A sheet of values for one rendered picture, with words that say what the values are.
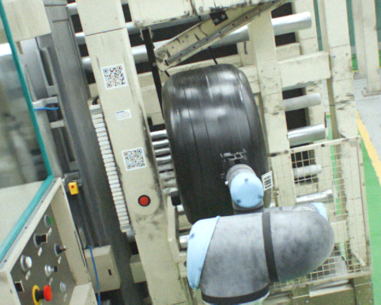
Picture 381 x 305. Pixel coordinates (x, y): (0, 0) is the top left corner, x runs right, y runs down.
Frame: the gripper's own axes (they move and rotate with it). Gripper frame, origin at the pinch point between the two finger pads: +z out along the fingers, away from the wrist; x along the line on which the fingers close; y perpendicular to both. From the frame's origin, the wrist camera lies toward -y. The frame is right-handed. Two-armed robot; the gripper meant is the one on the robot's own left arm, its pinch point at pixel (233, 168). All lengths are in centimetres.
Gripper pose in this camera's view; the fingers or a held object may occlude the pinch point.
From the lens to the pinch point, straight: 150.2
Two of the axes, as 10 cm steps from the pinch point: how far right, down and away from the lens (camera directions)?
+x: -9.8, 2.0, 0.1
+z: -0.3, -1.9, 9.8
